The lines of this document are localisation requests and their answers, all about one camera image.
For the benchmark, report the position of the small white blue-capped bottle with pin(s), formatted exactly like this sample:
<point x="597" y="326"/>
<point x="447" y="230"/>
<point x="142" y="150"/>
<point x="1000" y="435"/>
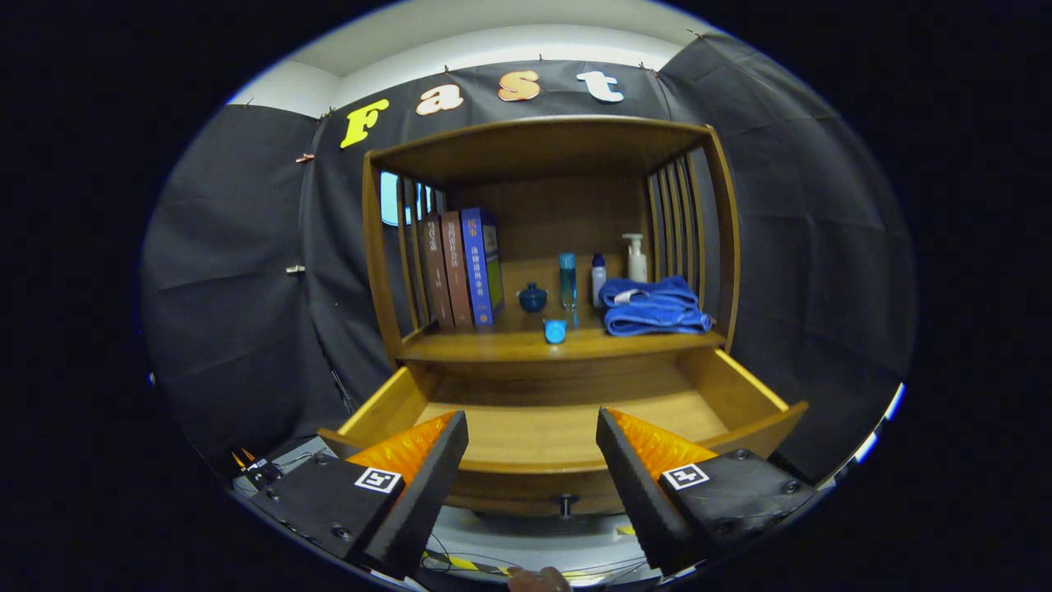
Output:
<point x="598" y="284"/>

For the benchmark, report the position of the teal glass bottle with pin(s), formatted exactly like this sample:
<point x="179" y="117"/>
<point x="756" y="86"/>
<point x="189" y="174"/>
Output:
<point x="568" y="279"/>

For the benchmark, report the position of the black drawer knob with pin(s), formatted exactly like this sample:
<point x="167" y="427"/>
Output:
<point x="565" y="506"/>

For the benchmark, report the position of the folded blue towel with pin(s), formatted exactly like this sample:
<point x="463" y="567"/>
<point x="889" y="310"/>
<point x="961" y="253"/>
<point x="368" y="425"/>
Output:
<point x="653" y="312"/>

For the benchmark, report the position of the small blue lidded pot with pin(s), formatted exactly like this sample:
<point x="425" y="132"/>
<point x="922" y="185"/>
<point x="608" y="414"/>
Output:
<point x="532" y="298"/>

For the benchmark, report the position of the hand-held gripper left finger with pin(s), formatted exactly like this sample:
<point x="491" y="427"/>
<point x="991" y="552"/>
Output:
<point x="423" y="489"/>

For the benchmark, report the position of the white box with dark slots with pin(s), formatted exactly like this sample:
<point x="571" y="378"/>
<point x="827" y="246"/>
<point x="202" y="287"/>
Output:
<point x="879" y="423"/>

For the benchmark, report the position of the wooden drawer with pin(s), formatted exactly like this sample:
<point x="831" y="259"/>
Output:
<point x="534" y="432"/>

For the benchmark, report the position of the white pump bottle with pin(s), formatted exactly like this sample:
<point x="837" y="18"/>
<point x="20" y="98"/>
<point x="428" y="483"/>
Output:
<point x="637" y="263"/>

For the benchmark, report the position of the black backdrop cloth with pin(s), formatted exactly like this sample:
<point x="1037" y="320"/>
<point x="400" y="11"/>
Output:
<point x="822" y="247"/>

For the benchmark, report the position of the wooden countertop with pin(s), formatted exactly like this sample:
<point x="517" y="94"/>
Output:
<point x="509" y="345"/>

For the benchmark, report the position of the yellow black floor tape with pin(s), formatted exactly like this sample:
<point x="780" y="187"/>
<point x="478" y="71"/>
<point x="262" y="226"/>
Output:
<point x="460" y="563"/>

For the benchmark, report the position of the blue book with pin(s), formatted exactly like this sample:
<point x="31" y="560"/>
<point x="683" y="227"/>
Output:
<point x="479" y="267"/>

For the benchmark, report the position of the blue white cosmetic tube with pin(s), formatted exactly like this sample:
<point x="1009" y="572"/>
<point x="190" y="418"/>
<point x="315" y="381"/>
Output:
<point x="555" y="331"/>

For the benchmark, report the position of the brown book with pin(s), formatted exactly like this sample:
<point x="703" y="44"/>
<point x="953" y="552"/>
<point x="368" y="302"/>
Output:
<point x="456" y="271"/>
<point x="436" y="271"/>

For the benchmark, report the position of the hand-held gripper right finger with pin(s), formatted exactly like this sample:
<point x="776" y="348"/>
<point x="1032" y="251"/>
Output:
<point x="637" y="489"/>

